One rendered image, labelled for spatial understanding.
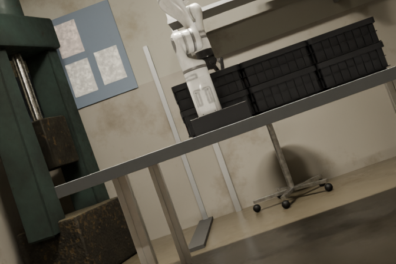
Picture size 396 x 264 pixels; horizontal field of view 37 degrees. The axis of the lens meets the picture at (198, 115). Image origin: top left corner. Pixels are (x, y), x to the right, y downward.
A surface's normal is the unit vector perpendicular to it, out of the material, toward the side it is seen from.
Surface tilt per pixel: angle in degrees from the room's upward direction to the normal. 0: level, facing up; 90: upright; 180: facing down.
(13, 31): 90
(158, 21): 90
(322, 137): 90
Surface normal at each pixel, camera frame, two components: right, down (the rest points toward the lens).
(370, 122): -0.07, -0.01
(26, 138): 0.87, -0.32
